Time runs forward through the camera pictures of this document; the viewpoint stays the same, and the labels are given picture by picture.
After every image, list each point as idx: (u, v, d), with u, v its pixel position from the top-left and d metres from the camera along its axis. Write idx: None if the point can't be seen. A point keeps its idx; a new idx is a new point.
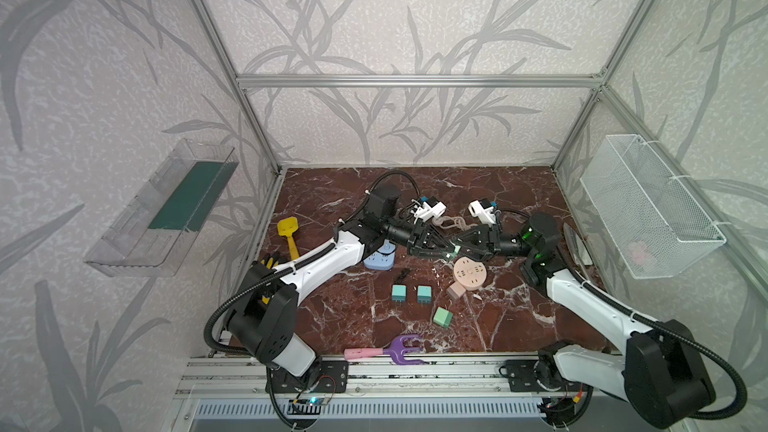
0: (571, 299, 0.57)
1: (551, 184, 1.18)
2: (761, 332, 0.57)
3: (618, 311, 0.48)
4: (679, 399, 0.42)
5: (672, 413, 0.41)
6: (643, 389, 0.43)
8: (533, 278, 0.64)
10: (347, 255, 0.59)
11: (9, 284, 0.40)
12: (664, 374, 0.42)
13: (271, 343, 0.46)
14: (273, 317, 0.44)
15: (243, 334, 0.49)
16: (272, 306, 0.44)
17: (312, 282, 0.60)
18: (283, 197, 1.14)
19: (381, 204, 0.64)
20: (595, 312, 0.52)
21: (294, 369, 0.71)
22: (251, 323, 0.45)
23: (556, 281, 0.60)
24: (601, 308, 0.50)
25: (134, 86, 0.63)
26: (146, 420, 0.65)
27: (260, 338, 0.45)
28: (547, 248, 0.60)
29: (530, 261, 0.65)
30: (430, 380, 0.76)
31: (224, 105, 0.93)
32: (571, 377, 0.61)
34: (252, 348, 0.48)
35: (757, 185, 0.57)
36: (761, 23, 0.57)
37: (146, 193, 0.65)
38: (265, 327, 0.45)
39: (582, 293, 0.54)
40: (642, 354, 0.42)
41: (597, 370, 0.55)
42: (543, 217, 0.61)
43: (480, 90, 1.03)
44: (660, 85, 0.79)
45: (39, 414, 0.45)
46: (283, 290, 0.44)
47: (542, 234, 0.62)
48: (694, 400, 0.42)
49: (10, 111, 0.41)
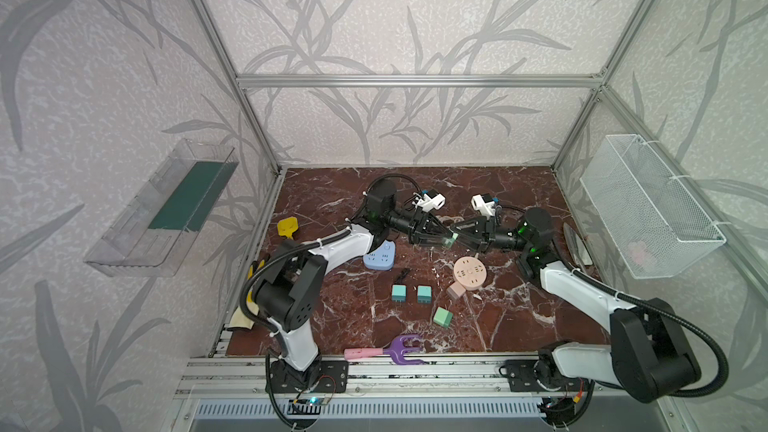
0: (561, 286, 0.60)
1: (551, 184, 1.18)
2: (762, 332, 0.56)
3: (604, 292, 0.50)
4: (664, 375, 0.43)
5: (656, 388, 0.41)
6: (627, 365, 0.45)
8: (528, 270, 0.67)
10: (361, 243, 0.66)
11: (9, 284, 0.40)
12: (645, 346, 0.43)
13: (300, 311, 0.50)
14: (306, 283, 0.48)
15: (272, 303, 0.49)
16: (305, 273, 0.48)
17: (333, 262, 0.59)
18: (283, 197, 1.14)
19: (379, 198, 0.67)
20: (583, 297, 0.54)
21: (295, 359, 0.66)
22: (281, 292, 0.49)
23: (547, 270, 0.62)
24: (587, 290, 0.53)
25: (134, 86, 0.63)
26: (146, 420, 0.65)
27: (290, 305, 0.48)
28: (541, 243, 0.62)
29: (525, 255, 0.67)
30: (431, 380, 0.76)
31: (224, 105, 0.93)
32: (571, 373, 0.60)
34: (281, 318, 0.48)
35: (757, 184, 0.57)
36: (761, 23, 0.57)
37: (146, 193, 0.65)
38: (297, 293, 0.48)
39: (572, 279, 0.56)
40: (622, 326, 0.44)
41: (591, 359, 0.56)
42: (537, 212, 0.64)
43: (480, 90, 1.03)
44: (660, 85, 0.79)
45: (39, 414, 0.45)
46: (315, 258, 0.49)
47: (536, 228, 0.64)
48: (681, 376, 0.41)
49: (10, 111, 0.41)
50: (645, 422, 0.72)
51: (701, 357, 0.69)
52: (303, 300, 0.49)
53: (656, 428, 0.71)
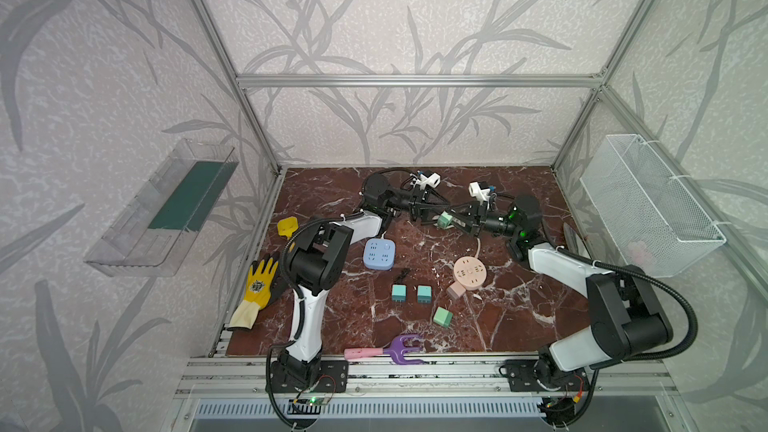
0: (549, 262, 0.63)
1: (551, 184, 1.18)
2: (762, 332, 0.56)
3: (584, 262, 0.52)
4: (636, 332, 0.45)
5: (630, 344, 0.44)
6: (605, 328, 0.48)
8: (518, 252, 0.70)
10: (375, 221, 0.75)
11: (9, 284, 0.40)
12: (619, 306, 0.46)
13: (334, 271, 0.58)
14: (338, 245, 0.56)
15: (307, 266, 0.56)
16: (336, 237, 0.57)
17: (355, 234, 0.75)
18: (283, 197, 1.14)
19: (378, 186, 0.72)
20: (568, 269, 0.57)
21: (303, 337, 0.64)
22: (315, 256, 0.56)
23: (536, 249, 0.65)
24: (570, 262, 0.56)
25: (134, 86, 0.63)
26: (146, 420, 0.65)
27: (326, 263, 0.55)
28: (530, 227, 0.72)
29: (516, 238, 0.71)
30: (430, 380, 0.76)
31: (224, 105, 0.93)
32: (570, 367, 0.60)
34: (317, 276, 0.56)
35: (757, 184, 0.57)
36: (761, 23, 0.57)
37: (146, 193, 0.65)
38: (332, 252, 0.56)
39: (556, 254, 0.60)
40: (596, 287, 0.48)
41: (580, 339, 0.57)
42: (525, 198, 0.68)
43: (480, 90, 1.03)
44: (660, 85, 0.79)
45: (39, 414, 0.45)
46: (341, 227, 0.57)
47: (524, 212, 0.69)
48: (653, 334, 0.46)
49: (10, 111, 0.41)
50: (646, 422, 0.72)
51: (701, 357, 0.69)
52: (337, 259, 0.57)
53: (656, 428, 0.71)
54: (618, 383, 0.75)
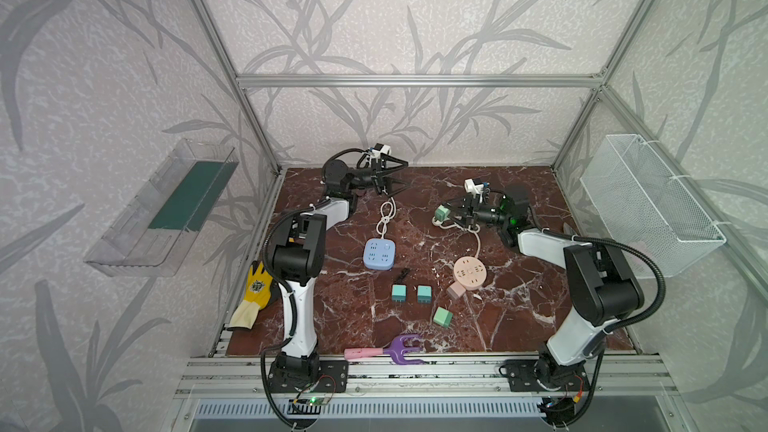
0: (532, 243, 0.68)
1: (551, 184, 1.18)
2: (762, 331, 0.56)
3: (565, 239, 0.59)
4: (607, 295, 0.49)
5: (601, 306, 0.49)
6: (580, 293, 0.52)
8: (508, 239, 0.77)
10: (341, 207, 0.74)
11: (9, 284, 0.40)
12: (593, 272, 0.50)
13: (319, 256, 0.59)
14: (314, 233, 0.58)
15: (290, 259, 0.58)
16: (312, 225, 0.58)
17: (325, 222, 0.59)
18: (283, 197, 1.14)
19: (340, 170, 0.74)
20: (550, 248, 0.62)
21: (300, 332, 0.65)
22: (296, 247, 0.58)
23: (523, 233, 0.71)
24: (553, 240, 0.60)
25: (134, 86, 0.63)
26: (146, 420, 0.65)
27: (309, 249, 0.58)
28: (519, 211, 0.76)
29: (507, 226, 0.76)
30: (430, 380, 0.76)
31: (224, 105, 0.93)
32: (568, 361, 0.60)
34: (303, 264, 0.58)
35: (757, 184, 0.57)
36: (761, 23, 0.57)
37: (146, 193, 0.65)
38: (312, 239, 0.58)
39: (540, 234, 0.65)
40: (573, 255, 0.52)
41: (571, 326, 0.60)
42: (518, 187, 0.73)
43: (480, 90, 1.03)
44: (660, 85, 0.79)
45: (39, 414, 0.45)
46: (315, 215, 0.59)
47: (511, 198, 0.75)
48: (623, 297, 0.50)
49: (10, 111, 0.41)
50: (646, 422, 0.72)
51: (701, 357, 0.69)
52: (318, 244, 0.58)
53: (656, 428, 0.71)
54: (616, 382, 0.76)
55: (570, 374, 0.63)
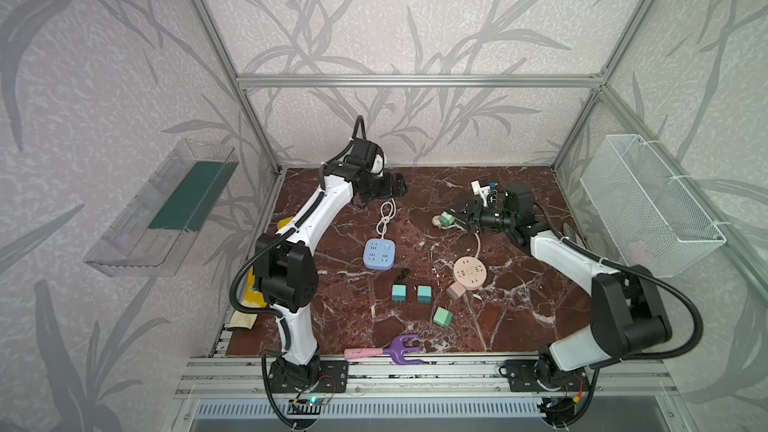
0: (549, 253, 0.62)
1: (551, 184, 1.18)
2: (762, 332, 0.56)
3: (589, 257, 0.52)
4: (637, 334, 0.46)
5: (630, 346, 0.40)
6: (604, 327, 0.48)
8: (519, 238, 0.69)
10: (339, 198, 0.61)
11: (9, 284, 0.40)
12: (623, 309, 0.46)
13: (305, 292, 0.52)
14: (296, 271, 0.50)
15: (276, 293, 0.55)
16: (291, 263, 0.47)
17: (316, 236, 0.54)
18: (284, 197, 1.14)
19: (365, 147, 0.70)
20: (570, 264, 0.56)
21: (298, 348, 0.64)
22: (281, 279, 0.52)
23: (538, 238, 0.64)
24: (572, 254, 0.55)
25: (134, 86, 0.63)
26: (146, 420, 0.65)
27: (293, 291, 0.52)
28: (524, 206, 0.71)
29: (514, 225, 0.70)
30: (430, 380, 0.76)
31: (224, 106, 0.93)
32: (570, 367, 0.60)
34: (291, 303, 0.55)
35: (757, 184, 0.57)
36: (761, 23, 0.57)
37: (146, 194, 0.65)
38: (294, 281, 0.51)
39: (558, 243, 0.59)
40: (602, 288, 0.46)
41: (581, 341, 0.57)
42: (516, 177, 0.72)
43: (480, 90, 1.03)
44: (660, 85, 0.79)
45: (39, 414, 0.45)
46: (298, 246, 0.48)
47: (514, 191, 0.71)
48: (654, 337, 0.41)
49: (10, 111, 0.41)
50: (645, 422, 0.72)
51: (701, 357, 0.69)
52: (301, 285, 0.50)
53: (656, 428, 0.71)
54: (617, 382, 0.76)
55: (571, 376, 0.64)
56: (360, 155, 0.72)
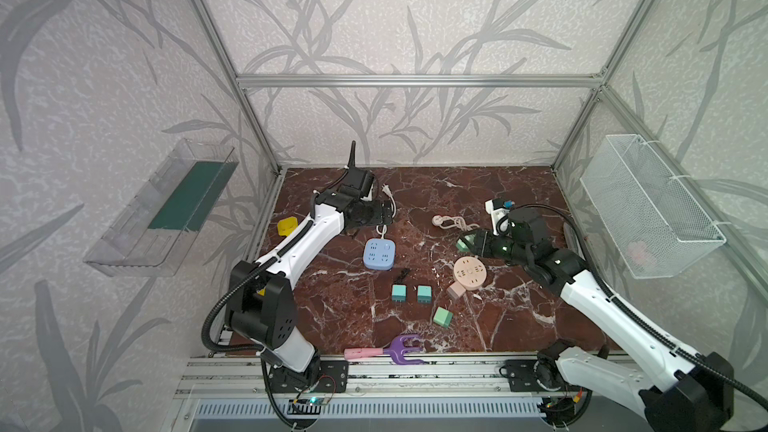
0: (596, 313, 0.51)
1: (551, 184, 1.18)
2: (762, 332, 0.56)
3: (659, 341, 0.43)
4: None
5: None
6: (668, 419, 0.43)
8: (545, 275, 0.56)
10: (328, 228, 0.57)
11: (9, 284, 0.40)
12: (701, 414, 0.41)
13: (279, 329, 0.46)
14: (271, 308, 0.45)
15: (248, 328, 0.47)
16: (268, 297, 0.45)
17: (299, 267, 0.50)
18: (284, 197, 1.14)
19: (361, 176, 0.67)
20: (624, 334, 0.47)
21: (294, 365, 0.71)
22: (255, 314, 0.46)
23: (573, 285, 0.53)
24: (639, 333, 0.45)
25: (134, 86, 0.63)
26: (146, 420, 0.65)
27: (267, 327, 0.46)
28: (539, 234, 0.59)
29: (535, 258, 0.58)
30: (431, 380, 0.76)
31: (224, 106, 0.93)
32: (575, 383, 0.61)
34: (262, 340, 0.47)
35: (757, 184, 0.57)
36: (761, 23, 0.57)
37: (146, 193, 0.65)
38: (269, 318, 0.46)
39: (609, 308, 0.48)
40: (684, 394, 0.39)
41: (606, 382, 0.55)
42: (523, 208, 0.59)
43: (480, 90, 1.03)
44: (660, 85, 0.79)
45: (39, 414, 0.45)
46: (274, 280, 0.44)
47: (524, 220, 0.60)
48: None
49: (10, 111, 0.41)
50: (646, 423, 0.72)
51: None
52: (275, 321, 0.45)
53: None
54: None
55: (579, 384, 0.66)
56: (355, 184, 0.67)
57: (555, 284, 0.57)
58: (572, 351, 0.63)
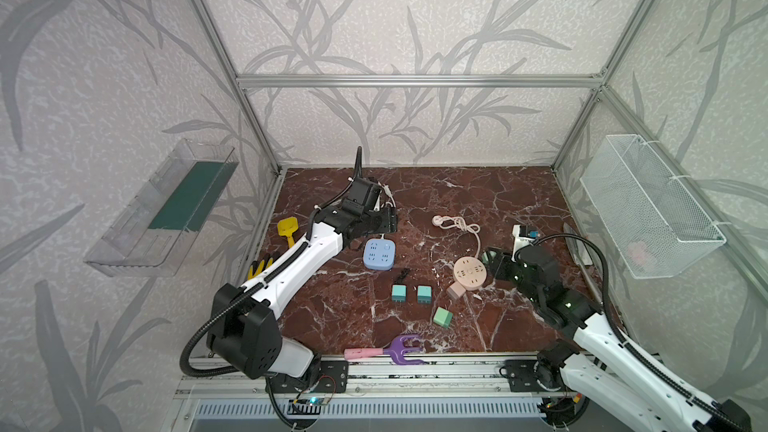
0: (609, 359, 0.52)
1: (551, 184, 1.18)
2: (762, 332, 0.56)
3: (674, 389, 0.44)
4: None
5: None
6: None
8: (557, 320, 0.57)
10: (324, 251, 0.54)
11: (9, 284, 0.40)
12: None
13: (259, 359, 0.44)
14: (252, 339, 0.42)
15: (229, 355, 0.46)
16: (248, 327, 0.42)
17: (288, 293, 0.48)
18: (283, 197, 1.14)
19: (365, 191, 0.63)
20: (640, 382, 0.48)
21: (293, 371, 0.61)
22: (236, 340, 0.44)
23: (589, 332, 0.54)
24: (651, 379, 0.46)
25: (134, 86, 0.63)
26: (146, 420, 0.65)
27: (247, 357, 0.43)
28: (550, 278, 0.60)
29: (546, 301, 0.59)
30: (431, 380, 0.76)
31: (224, 106, 0.93)
32: (575, 388, 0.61)
34: (241, 368, 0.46)
35: (757, 184, 0.57)
36: (761, 23, 0.57)
37: (146, 193, 0.65)
38: (249, 347, 0.43)
39: (623, 355, 0.49)
40: None
41: (619, 409, 0.55)
42: (536, 248, 0.60)
43: (480, 90, 1.03)
44: (660, 85, 0.79)
45: (40, 414, 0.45)
46: (258, 310, 0.41)
47: (537, 263, 0.60)
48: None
49: (11, 111, 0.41)
50: None
51: (700, 357, 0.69)
52: (255, 352, 0.43)
53: None
54: None
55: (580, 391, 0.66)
56: (359, 200, 0.63)
57: (569, 328, 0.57)
58: (578, 359, 0.63)
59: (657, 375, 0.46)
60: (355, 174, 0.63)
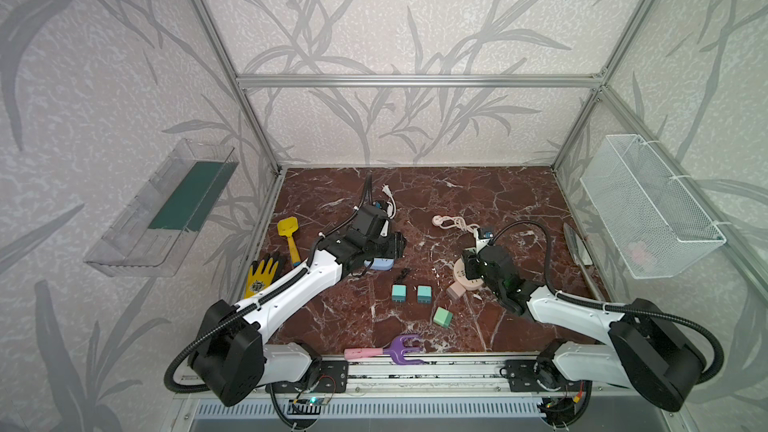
0: (553, 313, 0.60)
1: (551, 184, 1.18)
2: (762, 332, 0.56)
3: (594, 308, 0.50)
4: (685, 381, 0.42)
5: (681, 395, 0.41)
6: (642, 376, 0.45)
8: (515, 307, 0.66)
10: (323, 279, 0.55)
11: (9, 284, 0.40)
12: (652, 354, 0.43)
13: (238, 385, 0.43)
14: (234, 363, 0.41)
15: (208, 376, 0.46)
16: (235, 349, 0.41)
17: (284, 314, 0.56)
18: (283, 197, 1.14)
19: (370, 220, 0.63)
20: (577, 318, 0.55)
21: (291, 376, 0.75)
22: (218, 361, 0.43)
23: (534, 301, 0.63)
24: (578, 310, 0.54)
25: (134, 86, 0.63)
26: (145, 421, 0.65)
27: (226, 381, 0.42)
28: (507, 273, 0.69)
29: (505, 293, 0.68)
30: (431, 380, 0.76)
31: (224, 105, 0.93)
32: (575, 378, 0.76)
34: (218, 392, 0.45)
35: (757, 184, 0.57)
36: (761, 23, 0.57)
37: (146, 193, 0.65)
38: (230, 371, 0.41)
39: (558, 304, 0.58)
40: (625, 341, 0.45)
41: (597, 365, 0.56)
42: (492, 247, 0.69)
43: (480, 90, 1.03)
44: (660, 85, 0.79)
45: (40, 414, 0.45)
46: (245, 335, 0.40)
47: (494, 261, 0.69)
48: (697, 373, 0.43)
49: (11, 111, 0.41)
50: (646, 422, 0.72)
51: None
52: (235, 378, 0.41)
53: (656, 428, 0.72)
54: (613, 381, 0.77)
55: (579, 384, 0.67)
56: (363, 229, 0.63)
57: (528, 311, 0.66)
58: (563, 348, 0.63)
59: (580, 302, 0.53)
60: (361, 204, 0.62)
